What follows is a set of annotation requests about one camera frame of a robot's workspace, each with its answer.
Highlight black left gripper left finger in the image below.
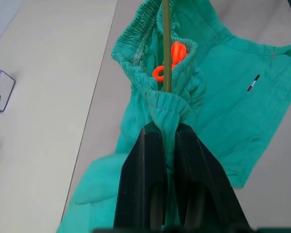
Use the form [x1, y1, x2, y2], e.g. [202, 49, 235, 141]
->
[113, 122, 167, 229]

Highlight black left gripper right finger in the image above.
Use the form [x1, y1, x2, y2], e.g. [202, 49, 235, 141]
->
[174, 123, 252, 229]

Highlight green shorts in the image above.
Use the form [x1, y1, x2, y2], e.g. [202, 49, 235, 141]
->
[55, 0, 291, 233]

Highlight olive green rod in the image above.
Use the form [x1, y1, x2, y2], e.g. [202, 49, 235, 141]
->
[161, 0, 172, 93]

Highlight purple and white box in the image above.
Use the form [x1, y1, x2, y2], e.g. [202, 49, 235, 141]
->
[0, 65, 16, 115]

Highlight orange drawstring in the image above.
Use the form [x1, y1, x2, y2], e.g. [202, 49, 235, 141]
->
[151, 41, 188, 83]

